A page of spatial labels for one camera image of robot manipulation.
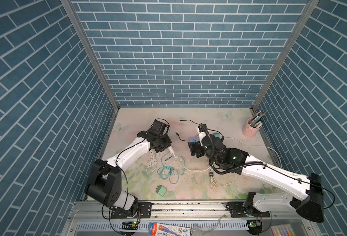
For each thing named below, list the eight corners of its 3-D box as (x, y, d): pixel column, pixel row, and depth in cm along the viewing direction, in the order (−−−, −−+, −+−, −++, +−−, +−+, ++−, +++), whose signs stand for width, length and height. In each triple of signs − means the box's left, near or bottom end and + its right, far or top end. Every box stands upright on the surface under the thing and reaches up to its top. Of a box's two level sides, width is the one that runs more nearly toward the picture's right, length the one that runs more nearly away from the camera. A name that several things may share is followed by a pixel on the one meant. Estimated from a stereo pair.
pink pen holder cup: (249, 141, 103) (255, 132, 95) (238, 132, 108) (243, 123, 100) (256, 134, 107) (262, 126, 99) (245, 126, 112) (250, 117, 104)
